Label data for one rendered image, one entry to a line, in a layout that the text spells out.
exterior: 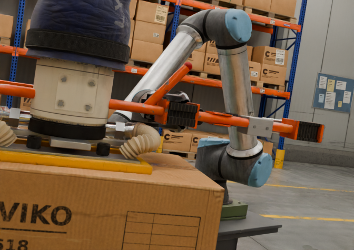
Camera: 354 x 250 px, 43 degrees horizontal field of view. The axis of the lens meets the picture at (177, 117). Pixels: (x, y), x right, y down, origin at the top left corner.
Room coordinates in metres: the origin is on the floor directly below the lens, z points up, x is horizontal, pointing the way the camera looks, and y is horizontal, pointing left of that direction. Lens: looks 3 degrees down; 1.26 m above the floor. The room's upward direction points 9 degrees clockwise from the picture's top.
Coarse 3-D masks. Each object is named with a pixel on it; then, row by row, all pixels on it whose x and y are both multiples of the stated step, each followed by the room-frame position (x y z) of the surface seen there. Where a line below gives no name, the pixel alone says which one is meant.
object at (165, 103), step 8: (160, 104) 1.08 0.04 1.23; (168, 104) 1.04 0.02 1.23; (176, 104) 1.04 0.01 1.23; (184, 104) 1.05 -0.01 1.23; (192, 104) 1.09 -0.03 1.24; (168, 112) 1.04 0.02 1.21; (176, 112) 1.05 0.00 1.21; (184, 112) 1.05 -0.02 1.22; (192, 112) 1.05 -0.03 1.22; (160, 120) 1.06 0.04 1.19; (168, 120) 1.03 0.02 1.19; (176, 120) 1.04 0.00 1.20; (184, 120) 1.05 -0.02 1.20; (192, 120) 1.05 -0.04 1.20
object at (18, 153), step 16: (16, 144) 0.91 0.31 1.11; (32, 144) 0.89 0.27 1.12; (0, 160) 0.83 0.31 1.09; (16, 160) 0.84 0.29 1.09; (32, 160) 0.85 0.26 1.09; (48, 160) 0.86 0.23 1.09; (64, 160) 0.87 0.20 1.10; (80, 160) 0.88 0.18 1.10; (96, 160) 0.90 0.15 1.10; (112, 160) 0.92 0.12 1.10; (128, 160) 0.93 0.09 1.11
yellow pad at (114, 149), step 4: (16, 136) 1.04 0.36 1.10; (20, 136) 1.04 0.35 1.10; (24, 136) 1.04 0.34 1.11; (16, 140) 1.02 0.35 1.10; (20, 140) 1.02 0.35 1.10; (24, 140) 1.03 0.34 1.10; (44, 140) 1.06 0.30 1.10; (48, 140) 1.06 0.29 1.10; (44, 144) 1.04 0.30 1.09; (48, 144) 1.04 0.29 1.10; (92, 144) 1.09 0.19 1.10; (96, 144) 1.09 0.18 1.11; (92, 148) 1.08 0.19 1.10; (112, 148) 1.10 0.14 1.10; (116, 148) 1.10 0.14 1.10; (112, 152) 1.09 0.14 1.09; (116, 152) 1.10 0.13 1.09; (120, 152) 1.10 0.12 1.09
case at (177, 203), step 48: (0, 192) 0.80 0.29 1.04; (48, 192) 0.82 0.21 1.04; (96, 192) 0.84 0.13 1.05; (144, 192) 0.86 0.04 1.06; (192, 192) 0.88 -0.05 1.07; (0, 240) 0.80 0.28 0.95; (48, 240) 0.82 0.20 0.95; (96, 240) 0.84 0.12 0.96; (144, 240) 0.86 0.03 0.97; (192, 240) 0.89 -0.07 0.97
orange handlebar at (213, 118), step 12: (0, 84) 0.95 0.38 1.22; (12, 84) 1.21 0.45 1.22; (24, 84) 1.22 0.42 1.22; (24, 96) 0.96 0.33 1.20; (120, 108) 1.02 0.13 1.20; (132, 108) 1.03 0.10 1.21; (144, 108) 1.03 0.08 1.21; (156, 108) 1.04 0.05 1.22; (204, 120) 1.08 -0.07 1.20; (216, 120) 1.09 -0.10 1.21; (228, 120) 1.10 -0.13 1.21; (240, 120) 1.11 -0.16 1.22; (288, 132) 1.16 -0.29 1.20
